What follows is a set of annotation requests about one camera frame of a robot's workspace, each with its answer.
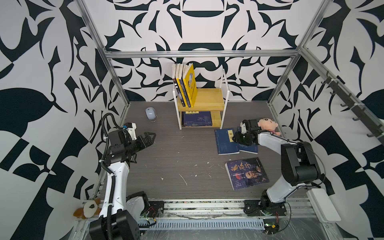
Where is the dark purple portrait book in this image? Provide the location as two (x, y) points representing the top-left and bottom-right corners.
(179, 64), (191, 108)

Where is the yellow cartoon book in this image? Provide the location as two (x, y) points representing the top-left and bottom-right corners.
(183, 63), (197, 108)
(176, 64), (186, 107)

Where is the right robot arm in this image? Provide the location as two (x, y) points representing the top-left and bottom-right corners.
(126, 120), (321, 216)

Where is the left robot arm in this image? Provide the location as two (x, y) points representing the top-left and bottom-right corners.
(89, 113), (156, 240)

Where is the light blue alarm clock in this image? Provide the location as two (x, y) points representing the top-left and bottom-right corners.
(145, 107), (158, 122)

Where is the plush doll pink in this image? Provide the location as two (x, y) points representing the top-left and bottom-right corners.
(258, 118), (281, 136)

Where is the white wooden book shelf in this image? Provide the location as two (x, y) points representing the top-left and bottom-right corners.
(173, 69), (231, 130)

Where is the brown white plush toy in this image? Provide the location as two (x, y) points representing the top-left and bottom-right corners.
(73, 199), (102, 220)

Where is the black barcode book on shelf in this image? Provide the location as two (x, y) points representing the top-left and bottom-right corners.
(172, 64), (186, 107)

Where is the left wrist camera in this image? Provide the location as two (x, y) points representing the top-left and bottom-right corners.
(123, 123), (137, 140)

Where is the wall hook rail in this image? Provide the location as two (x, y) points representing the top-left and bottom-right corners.
(321, 71), (384, 145)

